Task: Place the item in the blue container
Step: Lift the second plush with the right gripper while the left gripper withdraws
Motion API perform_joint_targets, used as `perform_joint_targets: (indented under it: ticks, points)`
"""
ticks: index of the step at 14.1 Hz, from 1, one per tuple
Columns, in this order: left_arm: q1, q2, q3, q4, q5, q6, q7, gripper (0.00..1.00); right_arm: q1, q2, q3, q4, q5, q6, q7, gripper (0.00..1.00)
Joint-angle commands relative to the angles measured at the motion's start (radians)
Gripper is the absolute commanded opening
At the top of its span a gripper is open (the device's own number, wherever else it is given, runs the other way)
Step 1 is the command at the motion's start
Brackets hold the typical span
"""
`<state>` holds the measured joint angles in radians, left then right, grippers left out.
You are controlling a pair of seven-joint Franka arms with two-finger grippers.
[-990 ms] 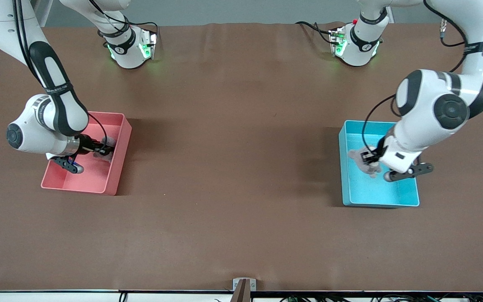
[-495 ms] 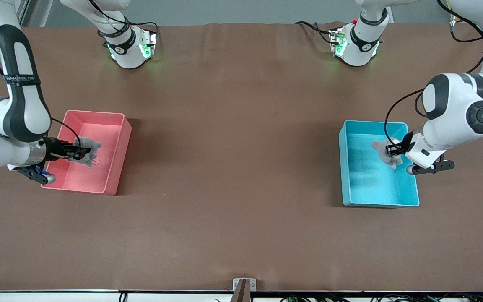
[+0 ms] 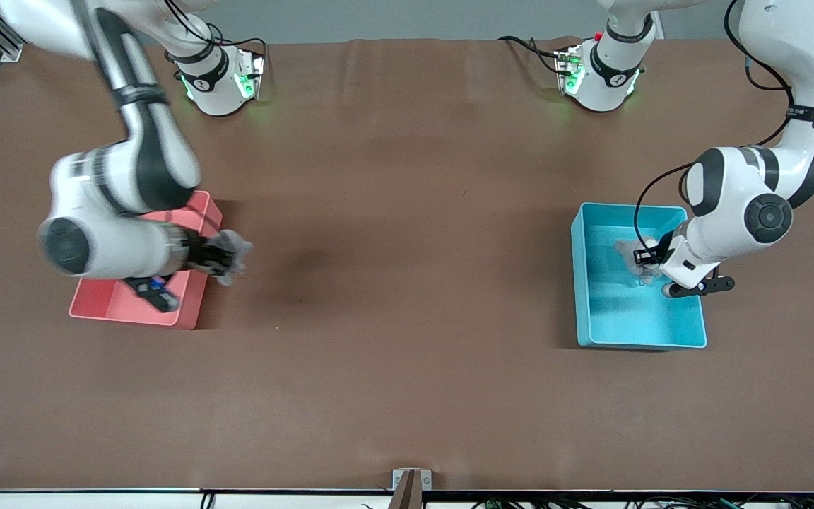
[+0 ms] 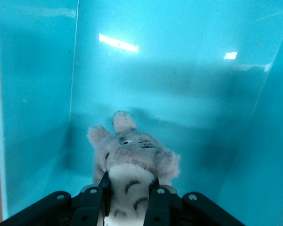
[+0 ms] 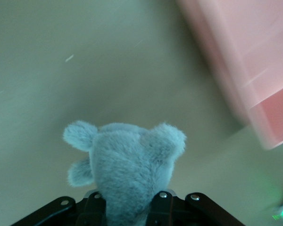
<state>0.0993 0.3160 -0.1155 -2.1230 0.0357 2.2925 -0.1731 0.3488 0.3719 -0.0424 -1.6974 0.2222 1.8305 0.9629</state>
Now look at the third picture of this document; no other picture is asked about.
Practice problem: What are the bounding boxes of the plain grey plush toy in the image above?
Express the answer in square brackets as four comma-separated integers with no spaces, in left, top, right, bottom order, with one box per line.
[203,228,254,287]

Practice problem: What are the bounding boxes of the blue plastic box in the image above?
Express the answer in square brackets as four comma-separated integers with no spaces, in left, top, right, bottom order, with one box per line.
[570,202,708,351]

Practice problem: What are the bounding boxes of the pink plastic box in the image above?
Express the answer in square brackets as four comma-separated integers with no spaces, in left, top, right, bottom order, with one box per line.
[69,189,223,331]

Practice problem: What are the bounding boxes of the metal connector plate green light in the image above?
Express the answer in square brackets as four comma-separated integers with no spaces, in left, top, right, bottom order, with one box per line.
[554,46,586,96]
[236,51,266,101]

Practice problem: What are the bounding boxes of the brown table cover sheet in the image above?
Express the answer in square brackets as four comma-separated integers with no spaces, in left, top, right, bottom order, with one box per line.
[0,37,814,493]

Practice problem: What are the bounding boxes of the black right arm base cable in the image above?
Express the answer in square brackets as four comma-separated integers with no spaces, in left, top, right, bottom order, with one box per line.
[162,0,269,68]

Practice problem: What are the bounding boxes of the black arm base cable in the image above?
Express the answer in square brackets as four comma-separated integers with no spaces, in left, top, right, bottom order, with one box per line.
[162,0,269,68]
[497,35,567,75]

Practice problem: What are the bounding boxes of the black left arm base cable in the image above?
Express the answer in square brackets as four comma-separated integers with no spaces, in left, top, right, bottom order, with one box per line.
[497,35,567,75]

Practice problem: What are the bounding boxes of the grey metal table bracket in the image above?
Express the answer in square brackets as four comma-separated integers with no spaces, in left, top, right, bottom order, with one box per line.
[392,468,433,509]

